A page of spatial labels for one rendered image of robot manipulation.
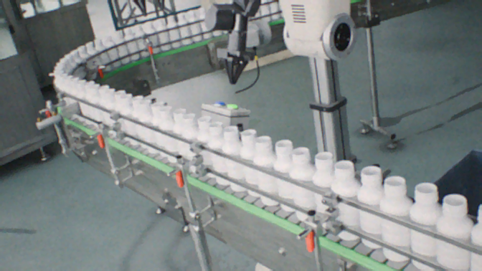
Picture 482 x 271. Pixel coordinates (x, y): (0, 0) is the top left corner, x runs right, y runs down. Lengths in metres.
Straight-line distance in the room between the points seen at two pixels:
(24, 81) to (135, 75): 1.73
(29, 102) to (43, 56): 2.07
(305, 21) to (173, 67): 1.21
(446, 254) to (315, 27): 1.01
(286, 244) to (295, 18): 0.87
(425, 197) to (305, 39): 0.98
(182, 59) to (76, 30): 3.80
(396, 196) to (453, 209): 0.11
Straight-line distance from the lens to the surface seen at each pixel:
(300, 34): 1.82
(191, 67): 2.88
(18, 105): 4.38
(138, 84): 2.80
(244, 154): 1.24
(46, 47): 6.43
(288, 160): 1.16
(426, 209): 0.96
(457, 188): 1.51
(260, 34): 2.85
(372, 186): 1.01
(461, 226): 0.93
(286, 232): 1.21
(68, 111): 2.05
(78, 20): 6.56
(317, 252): 1.06
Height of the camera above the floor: 1.68
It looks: 24 degrees down
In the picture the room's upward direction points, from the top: 11 degrees counter-clockwise
